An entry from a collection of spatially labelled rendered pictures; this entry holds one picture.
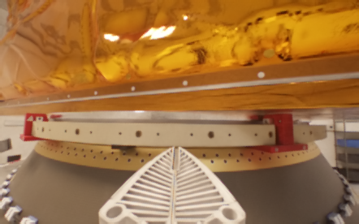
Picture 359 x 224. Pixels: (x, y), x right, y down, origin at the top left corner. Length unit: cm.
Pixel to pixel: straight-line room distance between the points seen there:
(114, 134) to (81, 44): 36
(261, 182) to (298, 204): 10
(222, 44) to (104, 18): 36
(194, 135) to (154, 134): 8
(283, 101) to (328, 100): 6
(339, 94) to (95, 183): 50
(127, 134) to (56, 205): 23
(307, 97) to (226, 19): 20
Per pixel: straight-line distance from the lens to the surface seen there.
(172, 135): 29
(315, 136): 56
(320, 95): 32
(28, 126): 65
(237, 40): 30
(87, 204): 39
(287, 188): 45
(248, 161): 38
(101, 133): 35
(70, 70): 60
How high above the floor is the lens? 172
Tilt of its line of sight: 5 degrees up
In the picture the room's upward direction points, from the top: 1 degrees clockwise
